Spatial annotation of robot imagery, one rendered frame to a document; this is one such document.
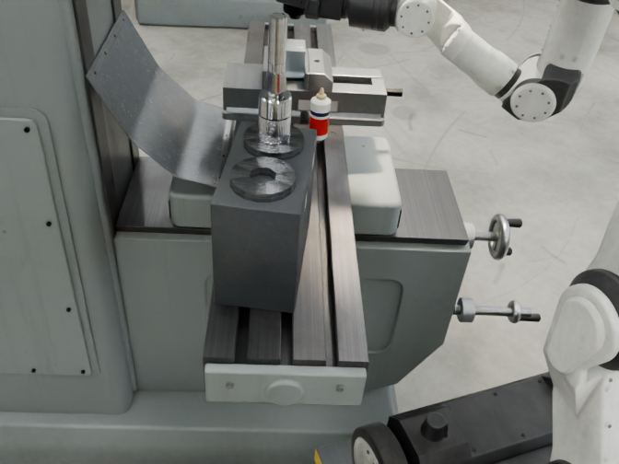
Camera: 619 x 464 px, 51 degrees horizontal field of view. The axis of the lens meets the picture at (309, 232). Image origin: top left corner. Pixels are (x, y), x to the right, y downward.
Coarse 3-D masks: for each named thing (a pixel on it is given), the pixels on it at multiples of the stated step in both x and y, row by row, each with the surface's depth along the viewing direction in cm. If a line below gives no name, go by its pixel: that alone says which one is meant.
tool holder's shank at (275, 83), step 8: (272, 16) 83; (280, 16) 83; (272, 24) 83; (280, 24) 82; (272, 32) 83; (280, 32) 83; (272, 40) 84; (280, 40) 84; (272, 48) 85; (280, 48) 84; (272, 56) 85; (280, 56) 85; (272, 64) 86; (280, 64) 86; (272, 72) 87; (280, 72) 87; (272, 80) 87; (280, 80) 87; (264, 88) 89; (272, 88) 88; (280, 88) 88; (272, 96) 89; (280, 96) 89
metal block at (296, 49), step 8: (288, 40) 136; (296, 40) 136; (304, 40) 136; (288, 48) 132; (296, 48) 133; (304, 48) 133; (288, 56) 132; (296, 56) 132; (304, 56) 132; (288, 64) 133; (296, 64) 134; (304, 64) 134; (288, 72) 135; (296, 72) 135
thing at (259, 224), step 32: (256, 128) 96; (256, 160) 89; (288, 160) 92; (224, 192) 85; (256, 192) 84; (288, 192) 85; (224, 224) 85; (256, 224) 84; (288, 224) 84; (224, 256) 89; (256, 256) 88; (288, 256) 87; (224, 288) 93; (256, 288) 92; (288, 288) 91
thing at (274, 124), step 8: (264, 112) 90; (272, 112) 89; (280, 112) 89; (288, 112) 90; (264, 120) 90; (272, 120) 90; (280, 120) 90; (288, 120) 91; (264, 128) 91; (272, 128) 91; (280, 128) 91; (288, 128) 92; (264, 136) 92; (272, 136) 92; (280, 136) 92; (288, 136) 93; (272, 144) 92; (280, 144) 93
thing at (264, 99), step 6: (264, 90) 91; (264, 96) 89; (282, 96) 90; (288, 96) 90; (264, 102) 89; (270, 102) 88; (276, 102) 88; (282, 102) 89; (288, 102) 89; (276, 108) 89
